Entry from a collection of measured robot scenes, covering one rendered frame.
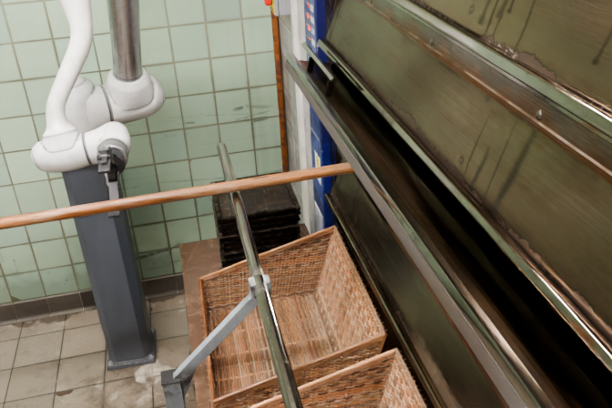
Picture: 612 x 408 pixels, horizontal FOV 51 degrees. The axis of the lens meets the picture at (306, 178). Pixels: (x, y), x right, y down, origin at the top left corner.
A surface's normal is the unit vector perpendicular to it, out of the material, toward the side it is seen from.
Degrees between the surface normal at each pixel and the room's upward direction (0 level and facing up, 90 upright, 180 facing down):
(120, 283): 90
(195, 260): 0
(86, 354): 0
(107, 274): 90
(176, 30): 90
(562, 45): 70
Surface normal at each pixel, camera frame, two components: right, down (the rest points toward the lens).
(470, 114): -0.93, -0.16
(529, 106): -0.97, 0.15
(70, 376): -0.05, -0.88
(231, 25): 0.22, 0.45
